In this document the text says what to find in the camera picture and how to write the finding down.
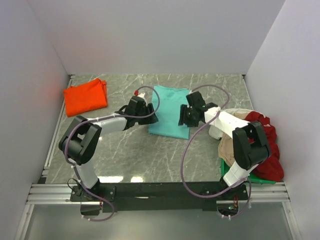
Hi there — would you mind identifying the beige t-shirt in pile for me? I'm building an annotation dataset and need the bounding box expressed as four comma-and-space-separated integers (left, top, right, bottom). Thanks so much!
218, 108, 251, 167

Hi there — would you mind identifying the folded orange t-shirt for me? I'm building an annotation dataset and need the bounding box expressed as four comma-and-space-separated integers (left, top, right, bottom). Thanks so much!
63, 78, 108, 117

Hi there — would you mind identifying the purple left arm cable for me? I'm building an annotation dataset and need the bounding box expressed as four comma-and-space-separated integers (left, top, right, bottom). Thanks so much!
64, 85, 161, 223

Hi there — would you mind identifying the green bin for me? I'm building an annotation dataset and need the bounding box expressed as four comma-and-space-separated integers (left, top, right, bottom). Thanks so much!
221, 160, 276, 186

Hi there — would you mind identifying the teal t-shirt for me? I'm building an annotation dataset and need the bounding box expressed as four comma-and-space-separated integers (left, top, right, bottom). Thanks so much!
148, 86, 190, 140

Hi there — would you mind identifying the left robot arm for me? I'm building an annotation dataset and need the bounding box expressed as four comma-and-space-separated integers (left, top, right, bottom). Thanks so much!
58, 95, 159, 201

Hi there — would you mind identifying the white t-shirt in pile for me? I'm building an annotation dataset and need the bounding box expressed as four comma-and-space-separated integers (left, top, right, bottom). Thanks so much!
209, 108, 252, 140

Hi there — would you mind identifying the red t-shirt in pile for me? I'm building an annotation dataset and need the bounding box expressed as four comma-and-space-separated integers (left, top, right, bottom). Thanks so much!
243, 111, 285, 182

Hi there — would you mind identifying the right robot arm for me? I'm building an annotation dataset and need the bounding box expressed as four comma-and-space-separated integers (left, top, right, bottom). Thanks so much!
178, 91, 272, 200

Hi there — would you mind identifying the aluminium rail frame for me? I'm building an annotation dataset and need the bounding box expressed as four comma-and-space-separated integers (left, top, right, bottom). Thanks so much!
26, 73, 302, 240

